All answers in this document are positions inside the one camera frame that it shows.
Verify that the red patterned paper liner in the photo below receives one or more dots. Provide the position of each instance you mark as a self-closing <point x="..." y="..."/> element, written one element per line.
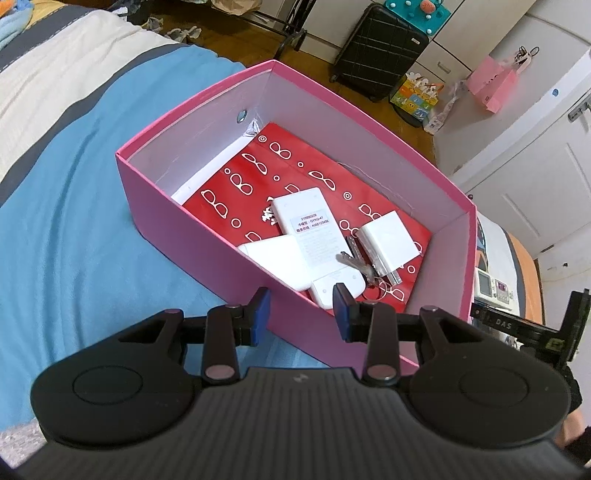
<point x="232" y="195"/>

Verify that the white drawer cabinet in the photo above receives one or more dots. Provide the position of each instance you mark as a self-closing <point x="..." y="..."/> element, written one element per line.
<point x="471" y="33"/>

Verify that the pink paper bag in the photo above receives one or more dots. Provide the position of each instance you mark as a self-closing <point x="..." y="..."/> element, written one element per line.
<point x="492" y="82"/>

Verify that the black clothes rack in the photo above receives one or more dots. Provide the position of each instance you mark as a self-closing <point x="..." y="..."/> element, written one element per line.
<point x="288" y="22"/>

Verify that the large white charger adapter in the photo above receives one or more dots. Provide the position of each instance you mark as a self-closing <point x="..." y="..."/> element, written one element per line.
<point x="388" y="245"/>

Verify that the colourful gift bag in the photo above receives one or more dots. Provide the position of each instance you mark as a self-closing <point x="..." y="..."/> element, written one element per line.
<point x="416" y="97"/>

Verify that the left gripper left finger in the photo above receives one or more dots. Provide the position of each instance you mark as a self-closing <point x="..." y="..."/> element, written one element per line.
<point x="230" y="326"/>

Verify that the slim white remote control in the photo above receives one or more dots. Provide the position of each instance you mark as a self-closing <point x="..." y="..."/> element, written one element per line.
<point x="306" y="216"/>

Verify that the road pattern bed blanket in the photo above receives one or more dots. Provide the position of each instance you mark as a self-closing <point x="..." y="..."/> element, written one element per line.
<point x="74" y="267"/>

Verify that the pink storage box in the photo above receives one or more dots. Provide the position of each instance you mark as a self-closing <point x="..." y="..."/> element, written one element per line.
<point x="159" y="159"/>

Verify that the white door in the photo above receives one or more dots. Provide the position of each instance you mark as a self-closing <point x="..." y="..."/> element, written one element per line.
<point x="542" y="194"/>

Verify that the large white AC remote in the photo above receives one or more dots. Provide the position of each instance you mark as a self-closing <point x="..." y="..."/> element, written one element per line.
<point x="492" y="291"/>

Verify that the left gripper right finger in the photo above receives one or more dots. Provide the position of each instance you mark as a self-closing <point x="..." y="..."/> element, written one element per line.
<point x="376" y="325"/>

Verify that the teal toy board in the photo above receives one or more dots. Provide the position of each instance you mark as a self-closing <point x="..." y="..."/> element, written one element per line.
<point x="428" y="16"/>

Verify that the silver keys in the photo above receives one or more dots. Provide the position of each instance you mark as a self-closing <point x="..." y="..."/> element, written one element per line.
<point x="354" y="258"/>

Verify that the black suitcase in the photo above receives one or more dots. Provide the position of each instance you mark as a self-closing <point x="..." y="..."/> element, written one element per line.
<point x="379" y="52"/>

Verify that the white rectangular box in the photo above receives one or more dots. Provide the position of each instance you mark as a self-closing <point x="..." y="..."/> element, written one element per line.
<point x="281" y="256"/>

